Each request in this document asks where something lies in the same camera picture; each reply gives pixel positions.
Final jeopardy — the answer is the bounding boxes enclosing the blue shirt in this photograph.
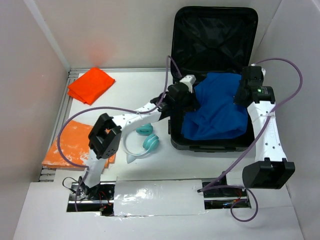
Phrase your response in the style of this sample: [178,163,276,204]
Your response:
[181,72,248,141]

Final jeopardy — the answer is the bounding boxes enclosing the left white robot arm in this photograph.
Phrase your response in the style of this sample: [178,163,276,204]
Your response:
[78,80,199,200]

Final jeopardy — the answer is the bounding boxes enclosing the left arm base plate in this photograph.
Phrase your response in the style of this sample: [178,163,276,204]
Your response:
[66,182,115,217]

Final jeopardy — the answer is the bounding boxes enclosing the orange white-speckled towel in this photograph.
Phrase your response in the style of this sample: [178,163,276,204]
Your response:
[41,120,117,172]

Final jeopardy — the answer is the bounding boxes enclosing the bright orange cloth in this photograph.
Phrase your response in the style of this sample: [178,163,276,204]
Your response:
[67,67,116,106]

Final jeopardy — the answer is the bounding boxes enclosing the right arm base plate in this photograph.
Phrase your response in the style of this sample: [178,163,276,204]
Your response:
[203,187,251,210]

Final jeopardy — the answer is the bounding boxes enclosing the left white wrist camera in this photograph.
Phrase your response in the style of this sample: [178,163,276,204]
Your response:
[179,74,196,93]

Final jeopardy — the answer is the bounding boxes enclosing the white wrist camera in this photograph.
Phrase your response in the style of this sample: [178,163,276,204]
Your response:
[250,63,266,77]
[179,74,196,93]

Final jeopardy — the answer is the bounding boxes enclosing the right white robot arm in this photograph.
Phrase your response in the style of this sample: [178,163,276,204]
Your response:
[233,66,296,190]

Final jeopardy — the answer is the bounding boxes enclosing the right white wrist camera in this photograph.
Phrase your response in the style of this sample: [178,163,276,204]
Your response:
[250,63,266,77]

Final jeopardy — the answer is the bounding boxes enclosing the teal cat-ear headphones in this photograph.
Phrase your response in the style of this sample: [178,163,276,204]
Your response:
[122,123,160,164]

